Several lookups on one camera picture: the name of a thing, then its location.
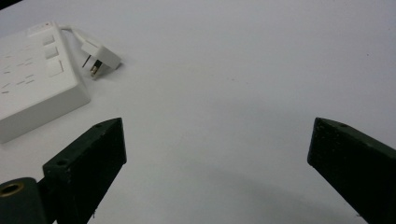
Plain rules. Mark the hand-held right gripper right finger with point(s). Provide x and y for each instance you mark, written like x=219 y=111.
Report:
x=358 y=165

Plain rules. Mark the white power strip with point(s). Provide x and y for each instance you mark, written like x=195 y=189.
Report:
x=34 y=81

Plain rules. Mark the white power plug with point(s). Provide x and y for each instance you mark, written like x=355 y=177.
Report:
x=101 y=57

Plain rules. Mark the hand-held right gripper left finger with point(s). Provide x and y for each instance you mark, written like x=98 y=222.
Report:
x=84 y=168

